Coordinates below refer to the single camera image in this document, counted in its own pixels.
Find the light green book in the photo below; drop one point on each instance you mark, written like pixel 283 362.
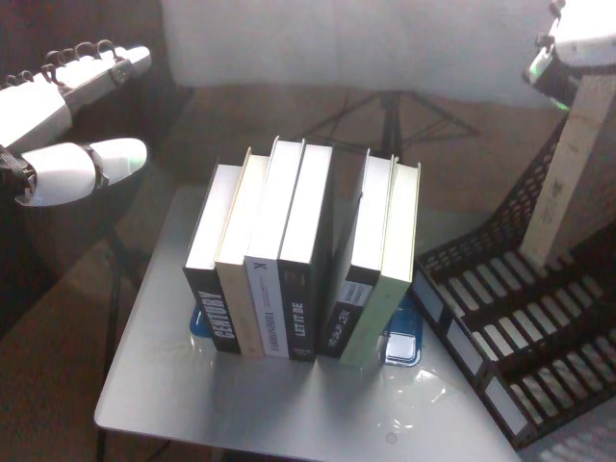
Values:
pixel 375 317

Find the beige book with small emblem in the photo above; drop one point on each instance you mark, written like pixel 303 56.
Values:
pixel 563 183

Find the black mesh file rack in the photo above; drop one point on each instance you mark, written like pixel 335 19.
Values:
pixel 491 370

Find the black tripod stand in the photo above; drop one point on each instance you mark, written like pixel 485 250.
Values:
pixel 392 120

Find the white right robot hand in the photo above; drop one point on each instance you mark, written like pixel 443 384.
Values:
pixel 587 33

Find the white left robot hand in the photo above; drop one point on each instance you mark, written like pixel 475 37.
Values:
pixel 33 106

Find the black book titled Century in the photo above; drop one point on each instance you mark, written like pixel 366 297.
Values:
pixel 216 313

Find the black book Let It Be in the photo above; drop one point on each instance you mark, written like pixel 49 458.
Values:
pixel 298 317

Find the cream spine book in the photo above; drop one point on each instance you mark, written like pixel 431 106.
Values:
pixel 236 298

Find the white book with K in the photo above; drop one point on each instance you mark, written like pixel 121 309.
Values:
pixel 269 308

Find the black book with white label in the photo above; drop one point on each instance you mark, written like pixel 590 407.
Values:
pixel 351 313

